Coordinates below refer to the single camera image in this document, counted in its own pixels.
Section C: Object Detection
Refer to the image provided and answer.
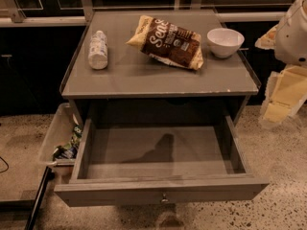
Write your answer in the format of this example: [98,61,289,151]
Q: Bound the grey drawer cabinet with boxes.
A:
[60,10,260,116]

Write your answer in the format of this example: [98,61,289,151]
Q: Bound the clear plastic bin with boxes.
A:
[38,103,75,175]

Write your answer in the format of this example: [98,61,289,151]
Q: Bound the black cable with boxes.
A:
[0,156,10,174]

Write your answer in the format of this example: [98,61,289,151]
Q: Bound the white bowl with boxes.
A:
[207,28,245,58]

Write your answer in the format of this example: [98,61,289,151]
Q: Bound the brown yellow snack bag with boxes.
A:
[127,15,203,70]

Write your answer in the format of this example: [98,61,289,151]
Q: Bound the crumpled wrappers in bin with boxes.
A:
[53,125,83,160]

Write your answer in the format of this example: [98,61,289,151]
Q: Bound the black floor bar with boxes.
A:
[24,167,54,230]

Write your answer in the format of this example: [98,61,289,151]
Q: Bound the white plastic bottle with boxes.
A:
[88,31,107,70]

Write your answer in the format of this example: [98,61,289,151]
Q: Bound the metal railing frame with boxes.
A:
[0,0,295,27]

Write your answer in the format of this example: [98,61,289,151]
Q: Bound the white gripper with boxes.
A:
[254,0,307,128]

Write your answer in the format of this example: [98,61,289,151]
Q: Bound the grey top drawer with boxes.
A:
[55,116,269,207]

